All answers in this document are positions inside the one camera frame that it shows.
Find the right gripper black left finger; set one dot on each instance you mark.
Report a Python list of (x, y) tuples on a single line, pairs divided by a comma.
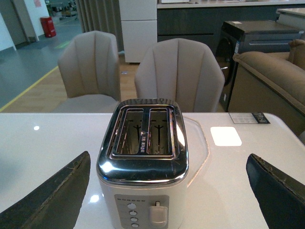
[(56, 203)]

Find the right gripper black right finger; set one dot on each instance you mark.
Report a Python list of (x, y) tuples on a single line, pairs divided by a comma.
[(281, 198)]

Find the black label card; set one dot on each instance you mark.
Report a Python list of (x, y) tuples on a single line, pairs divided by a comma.
[(249, 118)]

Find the white chrome toaster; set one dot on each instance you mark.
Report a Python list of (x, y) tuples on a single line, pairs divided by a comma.
[(143, 164)]

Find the beige sofa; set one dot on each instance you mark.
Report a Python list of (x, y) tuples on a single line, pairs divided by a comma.
[(272, 83)]

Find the beige upholstered chair left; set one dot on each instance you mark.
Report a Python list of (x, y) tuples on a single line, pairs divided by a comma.
[(89, 68)]

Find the beige upholstered chair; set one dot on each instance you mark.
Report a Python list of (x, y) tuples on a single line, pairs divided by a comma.
[(183, 71), (89, 68)]

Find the beige upholstered chair right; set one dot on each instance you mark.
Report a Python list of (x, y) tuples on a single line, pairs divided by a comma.
[(183, 71)]

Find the black washing machine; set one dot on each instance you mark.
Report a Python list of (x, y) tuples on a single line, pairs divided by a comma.
[(247, 36)]

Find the dark grey kitchen counter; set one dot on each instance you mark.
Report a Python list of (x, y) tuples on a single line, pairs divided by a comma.
[(201, 20)]

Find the beige curtain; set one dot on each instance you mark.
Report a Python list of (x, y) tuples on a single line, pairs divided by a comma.
[(101, 15)]

